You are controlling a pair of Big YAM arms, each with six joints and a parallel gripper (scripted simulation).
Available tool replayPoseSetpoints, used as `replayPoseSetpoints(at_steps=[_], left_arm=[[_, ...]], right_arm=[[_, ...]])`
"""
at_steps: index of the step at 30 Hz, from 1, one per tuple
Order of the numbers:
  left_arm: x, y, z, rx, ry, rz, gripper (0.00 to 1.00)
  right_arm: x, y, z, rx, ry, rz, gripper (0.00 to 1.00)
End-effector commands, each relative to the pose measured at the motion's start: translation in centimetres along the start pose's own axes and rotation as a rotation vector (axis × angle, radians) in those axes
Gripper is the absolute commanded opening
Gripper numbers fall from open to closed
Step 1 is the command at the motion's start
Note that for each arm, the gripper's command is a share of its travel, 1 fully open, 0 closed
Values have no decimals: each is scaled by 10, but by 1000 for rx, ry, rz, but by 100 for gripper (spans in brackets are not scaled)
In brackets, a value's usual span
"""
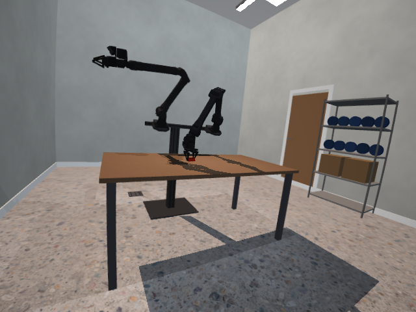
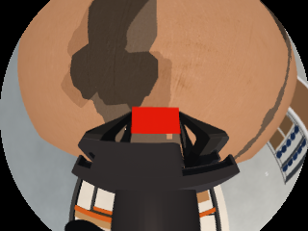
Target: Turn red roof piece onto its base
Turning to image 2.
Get red block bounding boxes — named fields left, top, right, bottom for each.
left=131, top=107, right=180, bottom=134

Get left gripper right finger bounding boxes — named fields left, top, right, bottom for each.
left=179, top=112, right=229, bottom=167

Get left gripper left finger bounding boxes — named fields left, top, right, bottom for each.
left=83, top=112, right=133, bottom=142

